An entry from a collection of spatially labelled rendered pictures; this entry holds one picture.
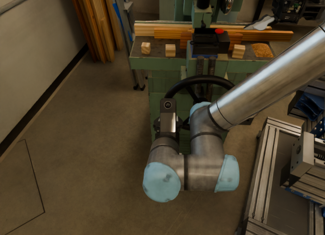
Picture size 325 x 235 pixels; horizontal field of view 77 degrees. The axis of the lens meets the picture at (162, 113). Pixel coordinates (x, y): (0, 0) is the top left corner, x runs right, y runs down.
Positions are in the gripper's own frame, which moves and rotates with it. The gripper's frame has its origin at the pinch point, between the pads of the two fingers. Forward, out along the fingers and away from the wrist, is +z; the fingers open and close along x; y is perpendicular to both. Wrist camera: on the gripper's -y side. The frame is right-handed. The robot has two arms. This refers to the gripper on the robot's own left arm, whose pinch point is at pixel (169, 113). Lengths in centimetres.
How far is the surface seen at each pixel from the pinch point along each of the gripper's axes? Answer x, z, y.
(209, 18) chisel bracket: 15.0, 23.3, -31.3
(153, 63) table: -7.2, 18.5, -15.0
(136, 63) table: -14.5, 18.4, -15.1
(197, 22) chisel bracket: 10.4, 23.9, -30.1
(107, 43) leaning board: -74, 157, -19
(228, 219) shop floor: 33, 30, 81
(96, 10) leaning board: -77, 144, -50
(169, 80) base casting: -0.9, 22.8, -6.7
